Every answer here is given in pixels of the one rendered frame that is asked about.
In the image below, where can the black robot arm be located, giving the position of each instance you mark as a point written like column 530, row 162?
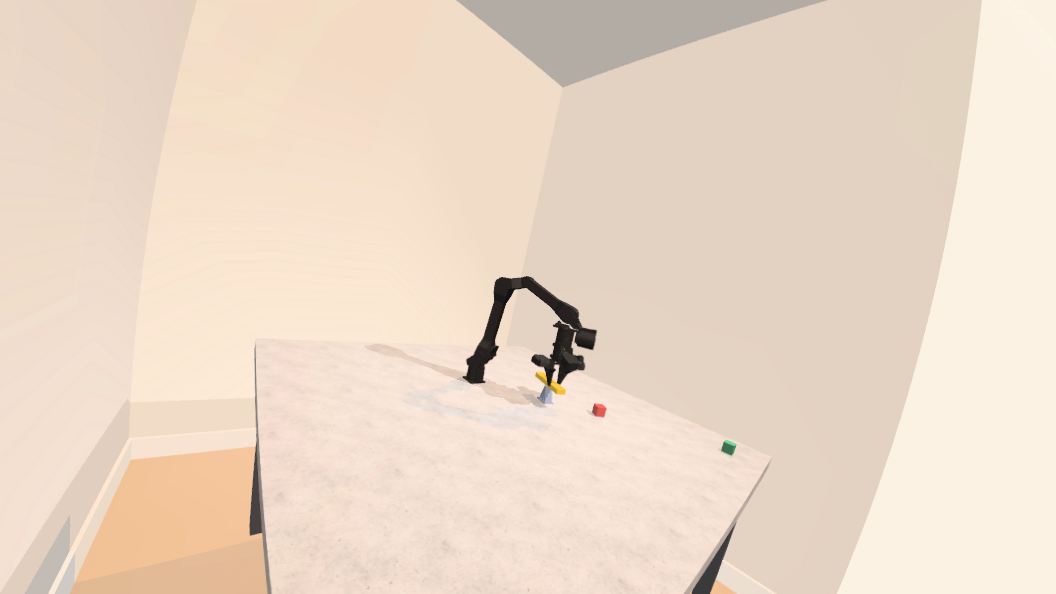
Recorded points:
column 503, row 290

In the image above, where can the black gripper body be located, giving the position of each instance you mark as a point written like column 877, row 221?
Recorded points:
column 544, row 362

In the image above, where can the yellow bar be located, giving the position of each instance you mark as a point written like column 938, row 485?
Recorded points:
column 555, row 387

